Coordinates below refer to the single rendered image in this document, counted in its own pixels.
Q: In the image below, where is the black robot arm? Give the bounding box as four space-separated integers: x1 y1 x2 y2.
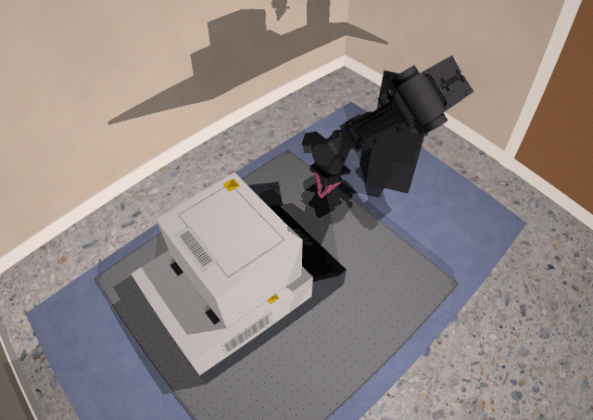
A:
302 56 473 171

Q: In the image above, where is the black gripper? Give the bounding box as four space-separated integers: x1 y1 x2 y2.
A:
309 157 351 198

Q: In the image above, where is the black and white benchtop lab instrument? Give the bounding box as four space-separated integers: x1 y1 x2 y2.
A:
131 172 347 384

